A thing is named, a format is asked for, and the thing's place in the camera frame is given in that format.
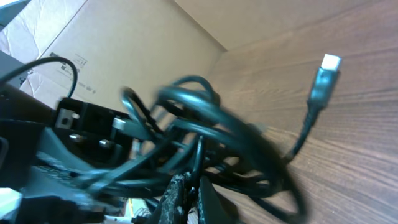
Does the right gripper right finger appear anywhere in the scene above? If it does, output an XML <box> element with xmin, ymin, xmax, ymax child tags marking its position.
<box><xmin>197</xmin><ymin>176</ymin><xmax>243</xmax><ymax>224</ymax></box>

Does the left camera cable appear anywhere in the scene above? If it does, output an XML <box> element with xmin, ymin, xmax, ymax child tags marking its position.
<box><xmin>0</xmin><ymin>56</ymin><xmax>78</xmax><ymax>99</ymax></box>

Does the cardboard box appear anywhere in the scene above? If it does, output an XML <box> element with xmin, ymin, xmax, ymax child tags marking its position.
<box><xmin>1</xmin><ymin>0</ymin><xmax>224</xmax><ymax>110</ymax></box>

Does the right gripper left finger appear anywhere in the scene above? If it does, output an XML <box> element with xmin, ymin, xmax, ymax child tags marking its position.
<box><xmin>150</xmin><ymin>174</ymin><xmax>187</xmax><ymax>224</ymax></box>

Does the black cable bundle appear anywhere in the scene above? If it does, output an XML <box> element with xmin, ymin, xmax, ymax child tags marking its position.
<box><xmin>77</xmin><ymin>53</ymin><xmax>343</xmax><ymax>224</ymax></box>

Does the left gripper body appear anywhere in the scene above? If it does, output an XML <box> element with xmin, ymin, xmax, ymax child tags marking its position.
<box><xmin>1</xmin><ymin>85</ymin><xmax>132</xmax><ymax>223</ymax></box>

